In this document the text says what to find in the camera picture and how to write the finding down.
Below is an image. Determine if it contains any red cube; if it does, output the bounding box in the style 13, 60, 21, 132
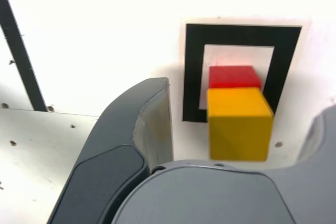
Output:
208, 65, 263, 89

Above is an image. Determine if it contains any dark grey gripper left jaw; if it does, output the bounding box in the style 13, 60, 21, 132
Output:
47, 77, 174, 224

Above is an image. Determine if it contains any black tape square outline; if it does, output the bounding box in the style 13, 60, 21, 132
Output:
182, 23, 302, 124

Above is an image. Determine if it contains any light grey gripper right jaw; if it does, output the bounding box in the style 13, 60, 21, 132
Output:
110, 104, 336, 224

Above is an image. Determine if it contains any black tape strip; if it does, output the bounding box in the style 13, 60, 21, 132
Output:
0, 0, 48, 112

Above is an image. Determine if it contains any yellow cube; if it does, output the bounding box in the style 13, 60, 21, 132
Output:
206, 87, 274, 162

